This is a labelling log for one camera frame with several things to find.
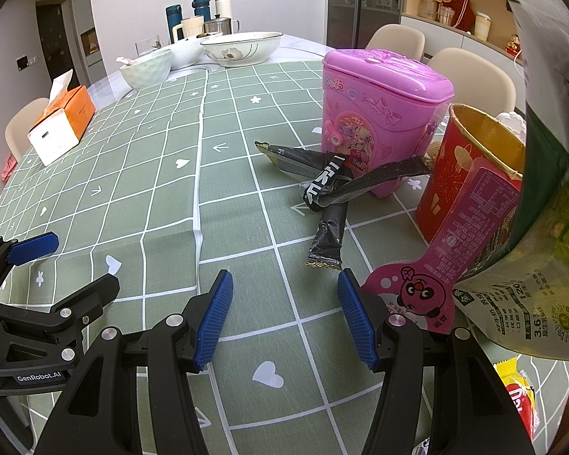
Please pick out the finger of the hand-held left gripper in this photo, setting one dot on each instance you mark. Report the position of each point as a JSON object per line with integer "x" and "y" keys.
{"x": 33, "y": 247}
{"x": 85, "y": 296}

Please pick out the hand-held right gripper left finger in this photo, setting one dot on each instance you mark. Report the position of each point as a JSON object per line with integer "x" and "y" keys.
{"x": 213, "y": 324}

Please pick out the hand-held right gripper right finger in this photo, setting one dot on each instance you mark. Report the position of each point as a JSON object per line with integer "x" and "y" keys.
{"x": 355, "y": 322}

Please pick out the pink cartoon wrapper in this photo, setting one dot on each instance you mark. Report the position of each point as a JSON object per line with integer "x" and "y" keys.
{"x": 422, "y": 284}

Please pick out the black foil wrapper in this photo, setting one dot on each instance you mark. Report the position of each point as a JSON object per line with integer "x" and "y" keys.
{"x": 332, "y": 185}

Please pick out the red yellow snack wrapper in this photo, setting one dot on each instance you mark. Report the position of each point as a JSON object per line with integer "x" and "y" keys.
{"x": 517, "y": 393}

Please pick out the red paper cup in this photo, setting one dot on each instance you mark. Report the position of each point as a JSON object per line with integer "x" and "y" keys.
{"x": 469, "y": 185}

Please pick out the pink plastic toy box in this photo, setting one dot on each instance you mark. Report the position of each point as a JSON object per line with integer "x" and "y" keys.
{"x": 384, "y": 104}

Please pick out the pink paper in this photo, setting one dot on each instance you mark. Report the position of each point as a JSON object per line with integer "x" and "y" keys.
{"x": 7, "y": 168}

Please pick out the beige chair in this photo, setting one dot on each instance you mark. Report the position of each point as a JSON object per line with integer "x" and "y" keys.
{"x": 474, "y": 76}
{"x": 398, "y": 40}
{"x": 23, "y": 125}

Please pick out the orange tissue box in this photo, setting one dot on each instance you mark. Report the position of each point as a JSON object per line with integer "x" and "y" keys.
{"x": 61, "y": 121}

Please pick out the green checked tablecloth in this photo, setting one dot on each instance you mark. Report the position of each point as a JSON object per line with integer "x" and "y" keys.
{"x": 147, "y": 175}

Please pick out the green white printed packet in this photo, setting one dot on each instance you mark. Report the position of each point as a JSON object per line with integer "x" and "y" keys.
{"x": 545, "y": 294}

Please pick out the dark door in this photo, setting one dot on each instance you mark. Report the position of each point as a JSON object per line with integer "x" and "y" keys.
{"x": 52, "y": 42}

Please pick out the pale green bowl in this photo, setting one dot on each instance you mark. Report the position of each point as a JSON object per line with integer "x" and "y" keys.
{"x": 147, "y": 70}

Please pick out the glass cup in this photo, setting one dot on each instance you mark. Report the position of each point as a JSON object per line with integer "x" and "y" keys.
{"x": 149, "y": 47}

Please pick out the white scalloped plastic piece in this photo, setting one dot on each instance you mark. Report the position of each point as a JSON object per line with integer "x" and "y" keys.
{"x": 512, "y": 122}

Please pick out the teal thermos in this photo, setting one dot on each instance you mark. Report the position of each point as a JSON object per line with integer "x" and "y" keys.
{"x": 201, "y": 9}
{"x": 173, "y": 21}

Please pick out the white jug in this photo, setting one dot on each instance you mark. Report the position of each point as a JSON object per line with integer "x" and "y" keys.
{"x": 189, "y": 29}

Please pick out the large white flower bowl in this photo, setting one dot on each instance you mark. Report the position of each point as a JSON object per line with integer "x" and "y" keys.
{"x": 242, "y": 51}

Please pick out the steel mug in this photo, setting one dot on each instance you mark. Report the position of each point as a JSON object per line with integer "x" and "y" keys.
{"x": 218, "y": 27}

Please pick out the grey glass cabinet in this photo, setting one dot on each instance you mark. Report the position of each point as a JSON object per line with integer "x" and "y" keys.
{"x": 355, "y": 14}

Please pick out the red gold figurine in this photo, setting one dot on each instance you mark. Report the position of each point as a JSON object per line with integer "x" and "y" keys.
{"x": 513, "y": 46}

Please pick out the glass jar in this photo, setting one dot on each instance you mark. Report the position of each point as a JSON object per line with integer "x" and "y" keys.
{"x": 427, "y": 8}
{"x": 444, "y": 15}

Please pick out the cream lidded cup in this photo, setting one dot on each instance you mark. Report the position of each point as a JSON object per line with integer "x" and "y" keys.
{"x": 482, "y": 27}

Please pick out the dried bouquet with red bag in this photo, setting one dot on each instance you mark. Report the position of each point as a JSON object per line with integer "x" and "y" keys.
{"x": 457, "y": 7}

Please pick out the black wall switch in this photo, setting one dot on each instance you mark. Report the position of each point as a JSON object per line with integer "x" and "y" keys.
{"x": 22, "y": 61}

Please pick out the beige wall cabinet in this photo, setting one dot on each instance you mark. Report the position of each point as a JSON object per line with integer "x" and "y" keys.
{"x": 422, "y": 26}

